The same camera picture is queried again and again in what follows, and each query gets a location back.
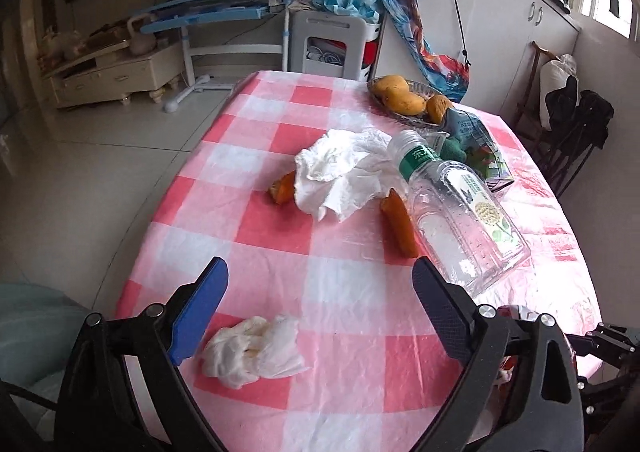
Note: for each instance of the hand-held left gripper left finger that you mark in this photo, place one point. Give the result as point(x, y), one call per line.
point(200, 312)

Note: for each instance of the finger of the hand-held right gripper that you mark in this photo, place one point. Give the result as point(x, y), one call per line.
point(610, 338)
point(602, 394)

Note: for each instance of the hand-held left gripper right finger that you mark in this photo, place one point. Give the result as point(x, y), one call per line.
point(442, 312)

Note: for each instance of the small white tissue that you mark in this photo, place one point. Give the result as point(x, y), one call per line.
point(260, 347)

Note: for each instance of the red snack bag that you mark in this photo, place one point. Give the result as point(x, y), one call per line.
point(520, 311)

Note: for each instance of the clear plastic bottle green label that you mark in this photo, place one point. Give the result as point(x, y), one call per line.
point(450, 217)

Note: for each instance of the long orange carrot piece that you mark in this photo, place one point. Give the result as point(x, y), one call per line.
point(400, 224)

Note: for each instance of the short orange carrot piece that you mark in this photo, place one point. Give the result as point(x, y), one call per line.
point(282, 188)

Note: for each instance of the green plush toy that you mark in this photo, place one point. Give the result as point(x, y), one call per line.
point(452, 150)

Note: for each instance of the large white paper towel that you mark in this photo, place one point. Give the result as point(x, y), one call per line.
point(335, 172)

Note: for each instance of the pink checked tablecloth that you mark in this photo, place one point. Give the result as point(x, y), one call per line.
point(350, 282)

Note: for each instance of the fruit bowl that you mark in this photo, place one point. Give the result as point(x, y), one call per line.
point(400, 118)

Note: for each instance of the yellow mango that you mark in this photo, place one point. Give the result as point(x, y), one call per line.
point(407, 103)
point(391, 86)
point(438, 108)

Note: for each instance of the wooden chair with black clothes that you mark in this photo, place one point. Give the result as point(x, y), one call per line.
point(585, 127)

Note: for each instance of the cream television cabinet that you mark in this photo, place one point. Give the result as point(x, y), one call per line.
point(115, 75)

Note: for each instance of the white sack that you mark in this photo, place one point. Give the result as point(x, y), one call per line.
point(555, 82)

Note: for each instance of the colourful printed bag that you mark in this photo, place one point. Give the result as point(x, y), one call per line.
point(415, 32)

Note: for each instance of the white cabinet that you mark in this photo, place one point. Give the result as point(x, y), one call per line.
point(505, 32)

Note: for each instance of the pile of plush toys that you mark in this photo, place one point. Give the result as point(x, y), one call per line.
point(62, 45)

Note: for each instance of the white plastic stool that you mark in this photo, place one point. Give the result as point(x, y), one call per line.
point(325, 32)

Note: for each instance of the blue study desk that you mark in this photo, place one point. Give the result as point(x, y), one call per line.
point(225, 7)

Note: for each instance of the blue plastic bag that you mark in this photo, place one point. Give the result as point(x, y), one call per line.
point(350, 2)

